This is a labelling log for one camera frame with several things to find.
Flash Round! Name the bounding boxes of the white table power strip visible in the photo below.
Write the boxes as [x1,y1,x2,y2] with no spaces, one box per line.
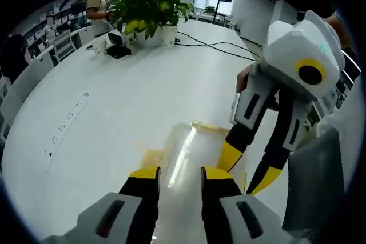
[44,91,91,172]

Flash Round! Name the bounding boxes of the clear plastic box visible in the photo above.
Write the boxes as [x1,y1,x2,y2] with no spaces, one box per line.
[137,121,249,244]

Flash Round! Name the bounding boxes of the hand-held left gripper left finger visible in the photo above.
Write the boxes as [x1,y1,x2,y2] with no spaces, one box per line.
[76,166,161,244]

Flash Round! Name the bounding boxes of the white slatted office chair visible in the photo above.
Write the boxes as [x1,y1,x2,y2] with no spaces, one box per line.
[53,31,77,63]

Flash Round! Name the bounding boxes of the green potted plant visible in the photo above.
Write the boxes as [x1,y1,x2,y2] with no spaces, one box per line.
[105,0,161,48]
[148,0,196,47]

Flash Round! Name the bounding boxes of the person's right hand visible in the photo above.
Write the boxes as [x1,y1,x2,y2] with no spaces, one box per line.
[236,65,253,93]

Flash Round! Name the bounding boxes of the white shelf with boxes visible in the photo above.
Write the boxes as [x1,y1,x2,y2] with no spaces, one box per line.
[25,0,95,42]

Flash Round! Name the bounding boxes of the white paper cup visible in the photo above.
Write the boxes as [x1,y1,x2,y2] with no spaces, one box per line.
[93,40,109,56]

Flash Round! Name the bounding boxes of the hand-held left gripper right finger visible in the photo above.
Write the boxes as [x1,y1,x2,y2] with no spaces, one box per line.
[201,166,301,244]

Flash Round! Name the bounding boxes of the black cable on table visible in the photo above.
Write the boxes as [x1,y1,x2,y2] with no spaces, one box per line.
[174,31,260,62]

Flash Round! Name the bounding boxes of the black tray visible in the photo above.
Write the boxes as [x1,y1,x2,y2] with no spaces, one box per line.
[107,33,132,60]

